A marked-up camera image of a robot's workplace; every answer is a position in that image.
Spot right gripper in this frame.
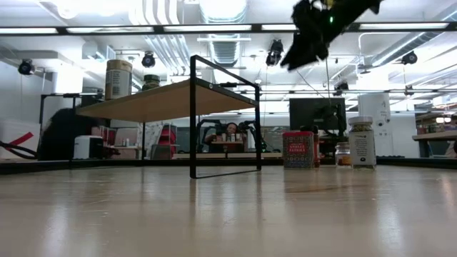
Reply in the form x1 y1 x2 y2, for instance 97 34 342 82
280 0 343 71

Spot red paprika spice tin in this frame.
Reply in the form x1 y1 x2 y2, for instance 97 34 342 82
281 131 316 169

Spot small glass spice jar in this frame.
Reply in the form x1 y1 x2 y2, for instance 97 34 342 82
334 141 353 168

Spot tall spice jar white lid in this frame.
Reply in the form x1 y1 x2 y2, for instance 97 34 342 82
348 116 377 170

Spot green oregano jar green lid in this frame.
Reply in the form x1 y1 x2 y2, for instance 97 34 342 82
141 74 161 92

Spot spice jar tan lid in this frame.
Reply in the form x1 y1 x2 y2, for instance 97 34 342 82
104 59 134 101

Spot small wooden spice shelf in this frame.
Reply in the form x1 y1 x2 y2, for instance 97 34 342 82
210 140 244 153

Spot black computer monitor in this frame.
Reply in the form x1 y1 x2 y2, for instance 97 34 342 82
288 98 347 131

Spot white pillar cabinet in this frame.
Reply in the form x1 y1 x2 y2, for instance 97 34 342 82
357 93 392 158

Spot person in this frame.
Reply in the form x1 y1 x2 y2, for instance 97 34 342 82
38 108 108 161
204 122 249 154

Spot wooden workbench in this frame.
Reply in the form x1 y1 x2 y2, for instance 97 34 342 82
412 130 457 158

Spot blue storage bin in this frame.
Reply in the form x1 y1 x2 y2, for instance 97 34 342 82
427 141 451 157

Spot red tool case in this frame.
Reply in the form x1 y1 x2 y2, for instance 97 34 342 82
156 124 179 160

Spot red storage boxes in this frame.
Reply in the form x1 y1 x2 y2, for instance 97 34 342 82
91 125 117 147

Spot white box appliance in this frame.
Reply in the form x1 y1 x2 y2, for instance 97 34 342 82
73 135 104 160

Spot white box red stripe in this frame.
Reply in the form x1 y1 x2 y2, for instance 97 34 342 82
0 119 41 161

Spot thin hanging cable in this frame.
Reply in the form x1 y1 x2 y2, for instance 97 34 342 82
323 59 332 106

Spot silver ceiling air duct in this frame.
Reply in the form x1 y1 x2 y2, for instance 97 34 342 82
198 0 248 67

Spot black rig frame bar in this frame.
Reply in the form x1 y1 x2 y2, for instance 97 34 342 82
0 21 457 36

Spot black table frame rail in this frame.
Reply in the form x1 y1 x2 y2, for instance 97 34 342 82
0 156 457 176

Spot wooden shelf riser black frame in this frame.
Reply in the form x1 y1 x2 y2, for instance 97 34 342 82
75 55 263 179

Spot black hose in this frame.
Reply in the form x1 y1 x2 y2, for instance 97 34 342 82
0 141 39 161

